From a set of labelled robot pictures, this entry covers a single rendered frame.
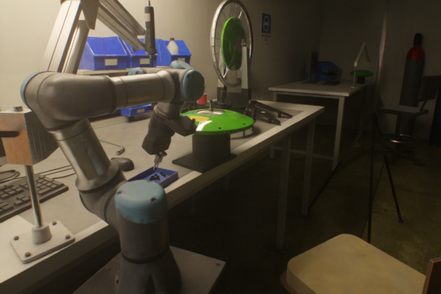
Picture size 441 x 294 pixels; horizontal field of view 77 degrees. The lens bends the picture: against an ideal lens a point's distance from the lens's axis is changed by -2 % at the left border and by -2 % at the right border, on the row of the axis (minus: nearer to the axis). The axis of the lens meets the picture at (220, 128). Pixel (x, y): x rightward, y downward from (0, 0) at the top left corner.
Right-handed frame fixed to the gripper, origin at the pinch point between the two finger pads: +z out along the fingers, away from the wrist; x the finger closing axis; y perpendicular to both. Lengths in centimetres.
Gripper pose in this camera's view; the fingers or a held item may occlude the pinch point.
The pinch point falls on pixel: (154, 169)
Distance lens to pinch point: 86.6
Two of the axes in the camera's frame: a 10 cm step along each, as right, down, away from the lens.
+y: -7.3, -5.7, 3.8
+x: -5.7, 2.0, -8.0
